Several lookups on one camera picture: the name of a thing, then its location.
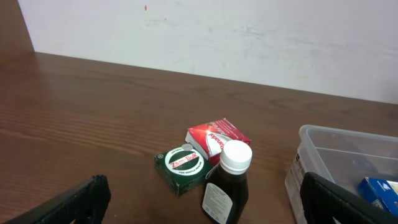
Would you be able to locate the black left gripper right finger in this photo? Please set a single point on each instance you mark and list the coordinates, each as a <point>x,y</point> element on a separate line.
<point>327,203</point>

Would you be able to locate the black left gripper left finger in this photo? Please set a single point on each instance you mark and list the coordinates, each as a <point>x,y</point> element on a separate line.
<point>84,203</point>

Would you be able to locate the dark syrup bottle white cap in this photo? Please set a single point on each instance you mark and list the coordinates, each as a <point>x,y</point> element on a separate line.
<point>226,187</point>

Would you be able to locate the green Zam-Buk box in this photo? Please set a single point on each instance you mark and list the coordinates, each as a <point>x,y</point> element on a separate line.
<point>182,168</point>

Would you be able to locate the red medicine box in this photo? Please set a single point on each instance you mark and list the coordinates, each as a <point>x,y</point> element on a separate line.
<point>209,138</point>

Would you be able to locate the clear plastic container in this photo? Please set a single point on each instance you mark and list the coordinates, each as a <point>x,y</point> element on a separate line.
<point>344,158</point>

